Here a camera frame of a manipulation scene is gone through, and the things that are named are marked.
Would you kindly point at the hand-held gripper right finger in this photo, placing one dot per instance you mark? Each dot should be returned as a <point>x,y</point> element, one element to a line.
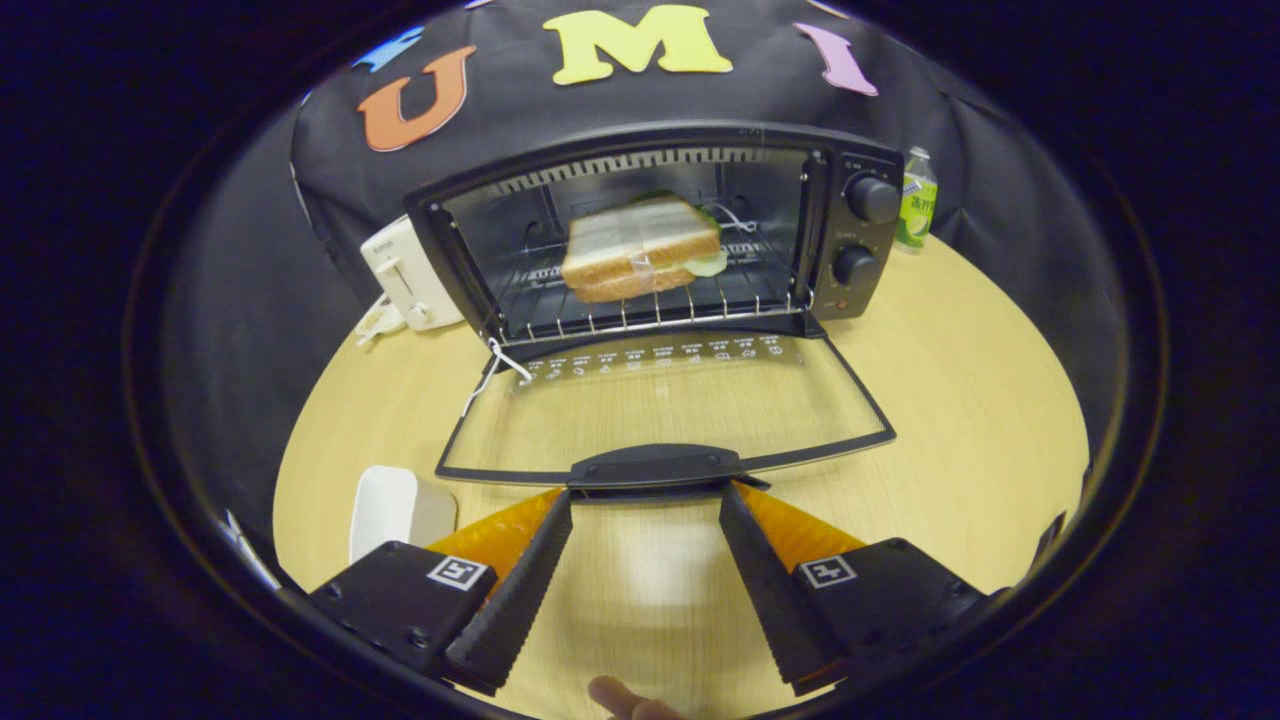
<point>765,590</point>

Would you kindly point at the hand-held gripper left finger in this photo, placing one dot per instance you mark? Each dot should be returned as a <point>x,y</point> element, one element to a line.
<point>515,590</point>

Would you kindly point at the toast sandwich with lettuce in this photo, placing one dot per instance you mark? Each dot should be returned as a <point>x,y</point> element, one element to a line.
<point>635,240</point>

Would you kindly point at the black toaster oven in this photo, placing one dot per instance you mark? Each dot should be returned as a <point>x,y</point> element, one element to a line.
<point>620,138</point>

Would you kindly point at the white pop-up toaster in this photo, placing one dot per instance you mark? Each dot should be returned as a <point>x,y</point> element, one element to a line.
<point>410,275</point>

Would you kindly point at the white rectangular plate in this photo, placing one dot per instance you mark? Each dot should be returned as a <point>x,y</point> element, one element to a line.
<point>390,510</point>

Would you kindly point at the white power plug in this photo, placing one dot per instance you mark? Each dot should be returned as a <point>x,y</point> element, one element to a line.
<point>378,320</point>

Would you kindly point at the green label drink bottle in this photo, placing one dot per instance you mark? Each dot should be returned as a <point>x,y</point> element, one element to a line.
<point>917,205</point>

